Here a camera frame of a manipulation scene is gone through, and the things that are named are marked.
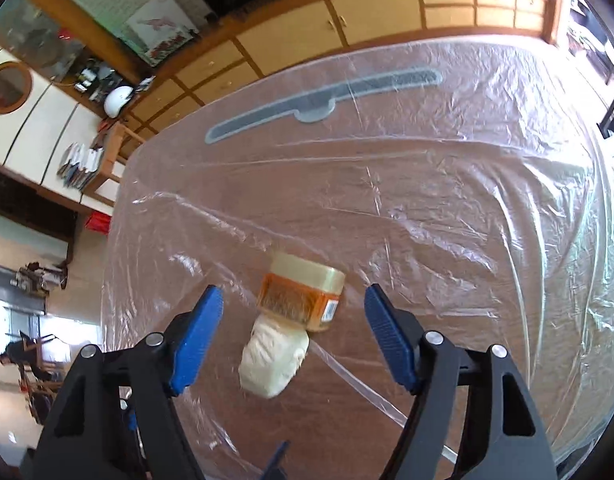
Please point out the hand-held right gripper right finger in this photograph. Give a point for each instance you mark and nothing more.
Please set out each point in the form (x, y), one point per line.
(387, 335)

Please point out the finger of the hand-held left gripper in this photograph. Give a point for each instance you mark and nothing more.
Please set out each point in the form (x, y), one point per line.
(276, 462)

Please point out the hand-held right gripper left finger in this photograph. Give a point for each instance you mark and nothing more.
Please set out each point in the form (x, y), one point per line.
(194, 340)

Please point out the white tissue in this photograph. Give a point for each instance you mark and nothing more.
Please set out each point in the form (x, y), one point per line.
(272, 360)

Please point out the orange jar with clear lid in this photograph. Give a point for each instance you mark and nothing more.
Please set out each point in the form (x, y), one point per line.
(297, 295)

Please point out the red box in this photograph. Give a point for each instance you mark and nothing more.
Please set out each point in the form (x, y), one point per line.
(98, 223)

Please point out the clear plastic table cover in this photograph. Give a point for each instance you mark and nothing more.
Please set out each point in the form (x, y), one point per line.
(437, 185)

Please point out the small wooden stool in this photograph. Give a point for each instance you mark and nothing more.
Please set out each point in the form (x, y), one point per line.
(112, 155)

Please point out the stack of papers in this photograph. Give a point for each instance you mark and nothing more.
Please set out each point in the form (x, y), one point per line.
(79, 165)

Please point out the white helmet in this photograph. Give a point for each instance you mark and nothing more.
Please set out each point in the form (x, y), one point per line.
(118, 101)

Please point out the animal picture canvas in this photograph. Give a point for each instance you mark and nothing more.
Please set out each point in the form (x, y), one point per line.
(159, 27)

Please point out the wooden low cabinet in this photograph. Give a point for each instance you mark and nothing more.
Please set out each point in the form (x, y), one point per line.
(287, 35)

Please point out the glass display cabinet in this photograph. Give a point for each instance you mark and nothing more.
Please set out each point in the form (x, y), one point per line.
(32, 30)

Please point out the round wooden frame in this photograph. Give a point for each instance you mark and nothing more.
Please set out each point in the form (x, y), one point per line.
(9, 87)

